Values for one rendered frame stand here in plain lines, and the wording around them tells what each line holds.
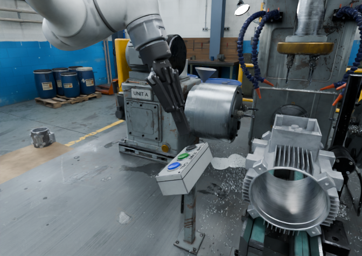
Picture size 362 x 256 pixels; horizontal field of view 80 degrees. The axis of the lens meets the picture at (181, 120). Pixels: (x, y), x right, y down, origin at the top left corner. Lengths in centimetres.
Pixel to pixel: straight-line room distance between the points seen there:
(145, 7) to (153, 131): 58
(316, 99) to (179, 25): 605
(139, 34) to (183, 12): 628
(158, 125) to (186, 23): 591
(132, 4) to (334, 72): 88
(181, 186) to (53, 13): 44
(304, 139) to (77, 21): 57
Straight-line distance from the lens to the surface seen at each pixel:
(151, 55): 54
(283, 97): 103
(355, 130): 91
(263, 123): 107
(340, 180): 57
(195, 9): 667
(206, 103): 87
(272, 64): 114
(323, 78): 115
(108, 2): 57
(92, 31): 59
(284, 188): 72
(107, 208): 84
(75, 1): 58
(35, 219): 90
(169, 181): 49
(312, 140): 57
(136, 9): 55
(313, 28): 90
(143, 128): 101
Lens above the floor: 134
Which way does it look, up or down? 20 degrees down
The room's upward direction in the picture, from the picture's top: straight up
